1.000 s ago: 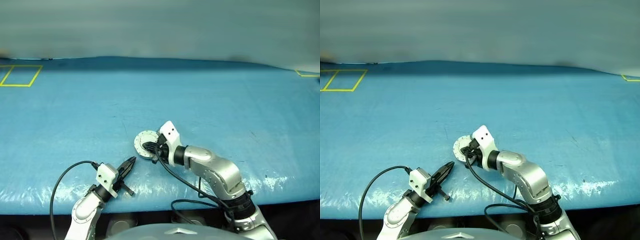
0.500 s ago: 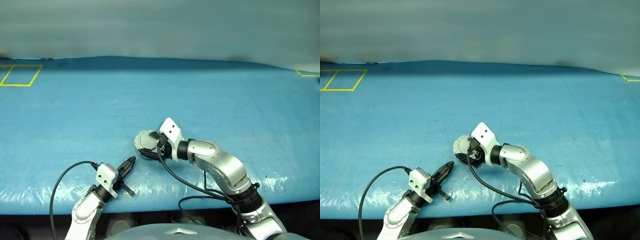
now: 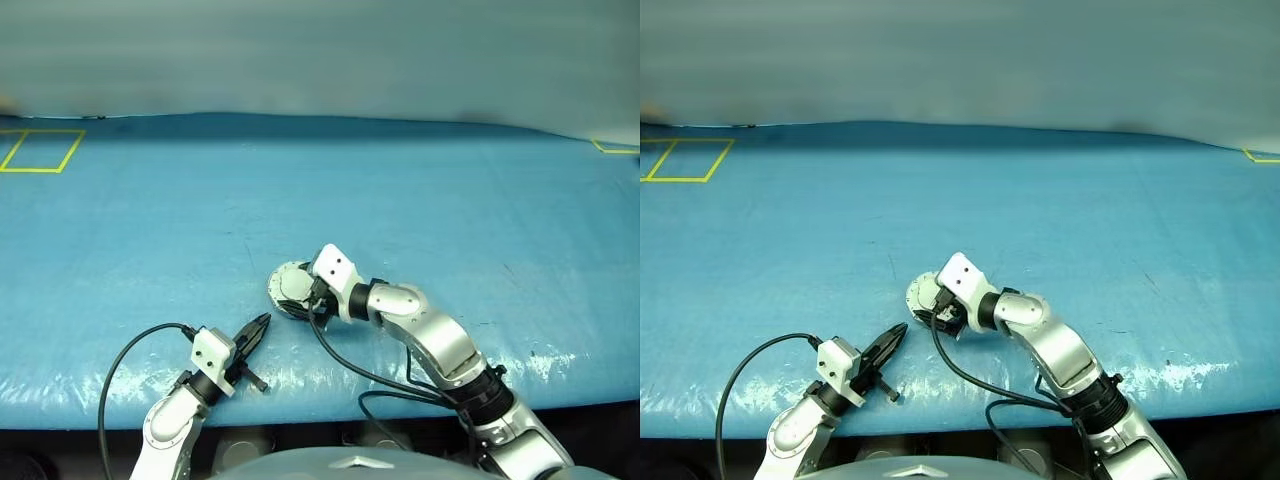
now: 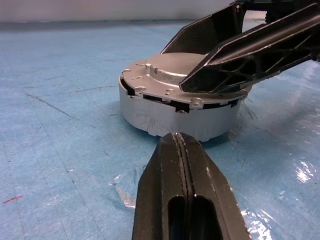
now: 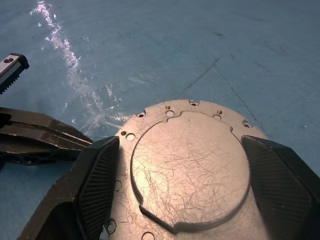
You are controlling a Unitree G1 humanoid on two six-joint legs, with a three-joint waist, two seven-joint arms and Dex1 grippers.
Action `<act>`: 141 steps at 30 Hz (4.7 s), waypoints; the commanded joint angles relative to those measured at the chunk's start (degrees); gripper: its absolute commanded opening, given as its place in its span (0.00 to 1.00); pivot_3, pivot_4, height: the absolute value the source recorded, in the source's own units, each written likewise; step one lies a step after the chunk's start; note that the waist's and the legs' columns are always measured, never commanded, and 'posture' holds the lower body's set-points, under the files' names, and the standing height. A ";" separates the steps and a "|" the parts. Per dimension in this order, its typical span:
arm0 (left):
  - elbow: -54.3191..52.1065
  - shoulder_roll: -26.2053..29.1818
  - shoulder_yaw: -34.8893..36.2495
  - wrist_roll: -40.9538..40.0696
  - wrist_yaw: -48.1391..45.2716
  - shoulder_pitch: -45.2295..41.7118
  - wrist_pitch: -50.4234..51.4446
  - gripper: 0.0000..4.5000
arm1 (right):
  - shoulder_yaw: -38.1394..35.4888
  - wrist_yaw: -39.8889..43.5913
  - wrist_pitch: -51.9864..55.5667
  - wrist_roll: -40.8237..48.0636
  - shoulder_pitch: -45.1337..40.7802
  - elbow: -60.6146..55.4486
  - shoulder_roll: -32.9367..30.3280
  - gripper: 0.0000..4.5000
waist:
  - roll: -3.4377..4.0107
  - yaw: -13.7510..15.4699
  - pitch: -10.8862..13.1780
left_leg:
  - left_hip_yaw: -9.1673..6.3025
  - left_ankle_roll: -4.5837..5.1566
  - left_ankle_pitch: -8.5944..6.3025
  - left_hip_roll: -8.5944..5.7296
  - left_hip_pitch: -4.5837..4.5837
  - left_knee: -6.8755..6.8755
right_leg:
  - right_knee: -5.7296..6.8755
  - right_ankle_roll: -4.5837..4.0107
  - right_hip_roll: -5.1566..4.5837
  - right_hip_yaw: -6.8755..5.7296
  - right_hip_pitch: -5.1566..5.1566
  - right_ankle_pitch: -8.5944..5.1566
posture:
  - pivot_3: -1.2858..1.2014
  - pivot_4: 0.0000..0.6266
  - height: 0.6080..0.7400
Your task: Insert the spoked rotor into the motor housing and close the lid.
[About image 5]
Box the silver metal motor lid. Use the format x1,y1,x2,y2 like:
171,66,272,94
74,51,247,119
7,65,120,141
99,98,276,240

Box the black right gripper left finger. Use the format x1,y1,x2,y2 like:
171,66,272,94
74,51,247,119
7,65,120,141
17,136,121,240

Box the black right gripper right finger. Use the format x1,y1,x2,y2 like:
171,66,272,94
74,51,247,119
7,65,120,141
240,134,320,240

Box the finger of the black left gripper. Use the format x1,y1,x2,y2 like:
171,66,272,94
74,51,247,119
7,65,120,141
0,106,94,146
0,121,92,166

